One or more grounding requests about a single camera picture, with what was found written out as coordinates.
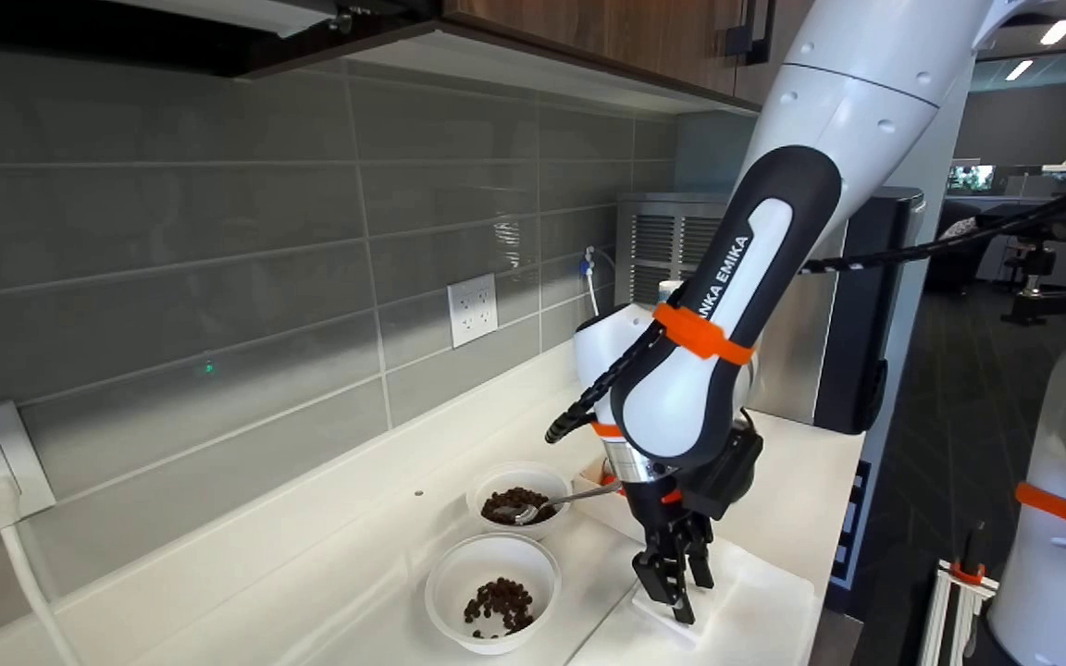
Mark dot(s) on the thin white paper towel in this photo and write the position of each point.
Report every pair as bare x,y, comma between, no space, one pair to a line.
713,612

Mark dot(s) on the black tall appliance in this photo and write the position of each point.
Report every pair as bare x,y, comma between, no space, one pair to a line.
869,347

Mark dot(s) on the white bowl with few crumbs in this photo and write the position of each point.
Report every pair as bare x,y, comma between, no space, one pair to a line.
444,594

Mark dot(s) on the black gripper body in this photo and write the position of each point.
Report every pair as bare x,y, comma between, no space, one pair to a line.
664,521

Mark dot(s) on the white four-socket wall outlet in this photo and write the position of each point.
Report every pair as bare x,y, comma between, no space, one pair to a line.
470,312

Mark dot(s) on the brown food bits pile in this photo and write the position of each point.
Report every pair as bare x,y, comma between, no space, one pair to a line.
513,503

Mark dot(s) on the wooden wall cabinet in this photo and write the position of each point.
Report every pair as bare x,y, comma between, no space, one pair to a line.
632,32

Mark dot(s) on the ceiling light panel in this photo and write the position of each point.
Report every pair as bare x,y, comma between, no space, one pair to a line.
1055,32

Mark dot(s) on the large embossed white paper towel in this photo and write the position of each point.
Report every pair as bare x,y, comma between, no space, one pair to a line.
755,616

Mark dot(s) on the stainless steel panel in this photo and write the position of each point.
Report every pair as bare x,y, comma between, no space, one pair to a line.
797,358

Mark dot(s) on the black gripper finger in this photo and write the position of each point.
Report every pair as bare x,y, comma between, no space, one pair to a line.
700,558
667,577

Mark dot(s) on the white bowl full of bits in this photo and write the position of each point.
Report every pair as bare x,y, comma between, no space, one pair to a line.
516,474

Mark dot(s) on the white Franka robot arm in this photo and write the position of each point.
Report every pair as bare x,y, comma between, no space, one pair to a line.
853,99

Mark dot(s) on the blue white spray bottle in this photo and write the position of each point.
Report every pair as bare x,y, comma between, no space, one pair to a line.
590,280

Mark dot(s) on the metal spoon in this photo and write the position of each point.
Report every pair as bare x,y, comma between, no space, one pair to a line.
584,499

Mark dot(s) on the white stand with orange clamp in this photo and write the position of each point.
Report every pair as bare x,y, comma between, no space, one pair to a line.
961,576

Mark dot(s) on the brown food crumbs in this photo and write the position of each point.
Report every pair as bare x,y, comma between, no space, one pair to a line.
496,607

